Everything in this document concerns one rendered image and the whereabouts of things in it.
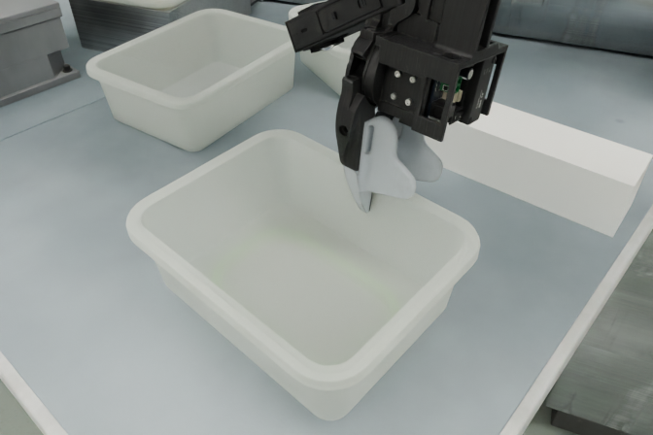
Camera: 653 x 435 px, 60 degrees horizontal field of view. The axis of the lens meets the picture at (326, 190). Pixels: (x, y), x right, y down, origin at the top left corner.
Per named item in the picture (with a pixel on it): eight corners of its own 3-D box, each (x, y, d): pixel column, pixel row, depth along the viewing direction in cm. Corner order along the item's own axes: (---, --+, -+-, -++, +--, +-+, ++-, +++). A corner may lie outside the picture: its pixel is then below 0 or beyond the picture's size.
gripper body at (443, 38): (435, 153, 36) (484, -48, 30) (332, 108, 40) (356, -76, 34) (488, 122, 41) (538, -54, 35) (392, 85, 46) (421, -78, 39)
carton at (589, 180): (612, 237, 53) (635, 186, 49) (395, 147, 64) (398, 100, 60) (632, 204, 56) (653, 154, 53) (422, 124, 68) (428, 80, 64)
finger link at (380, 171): (393, 250, 42) (418, 140, 37) (331, 217, 45) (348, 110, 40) (414, 235, 44) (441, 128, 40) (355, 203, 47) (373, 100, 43)
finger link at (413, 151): (418, 232, 45) (442, 127, 40) (359, 201, 48) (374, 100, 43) (437, 217, 47) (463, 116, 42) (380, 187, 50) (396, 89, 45)
